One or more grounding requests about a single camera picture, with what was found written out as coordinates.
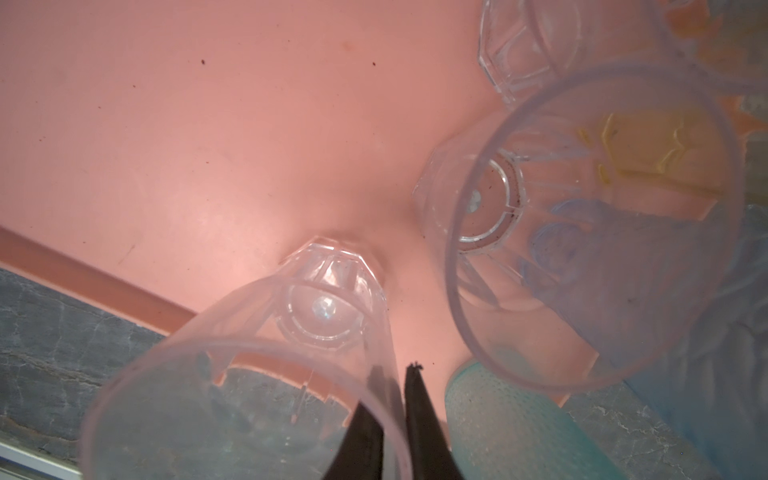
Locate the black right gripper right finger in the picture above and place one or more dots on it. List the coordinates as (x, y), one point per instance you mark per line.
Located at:
(431, 457)

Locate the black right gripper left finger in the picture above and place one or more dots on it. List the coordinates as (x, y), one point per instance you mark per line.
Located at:
(360, 455)

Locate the teal frosted glass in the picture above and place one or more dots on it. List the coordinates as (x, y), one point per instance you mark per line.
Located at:
(500, 431)

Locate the clear tall glass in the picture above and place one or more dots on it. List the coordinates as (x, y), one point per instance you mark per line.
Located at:
(260, 385)

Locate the clear faceted short glass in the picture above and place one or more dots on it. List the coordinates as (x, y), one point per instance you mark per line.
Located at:
(485, 191)

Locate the blue frosted glass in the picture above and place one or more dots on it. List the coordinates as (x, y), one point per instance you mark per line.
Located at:
(665, 299)

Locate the pink plastic tray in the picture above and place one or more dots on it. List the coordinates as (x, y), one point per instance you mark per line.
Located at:
(155, 155)

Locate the clear round glass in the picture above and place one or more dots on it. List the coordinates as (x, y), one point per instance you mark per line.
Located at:
(527, 45)

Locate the yellow transparent glass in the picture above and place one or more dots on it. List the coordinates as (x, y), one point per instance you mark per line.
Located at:
(723, 49)

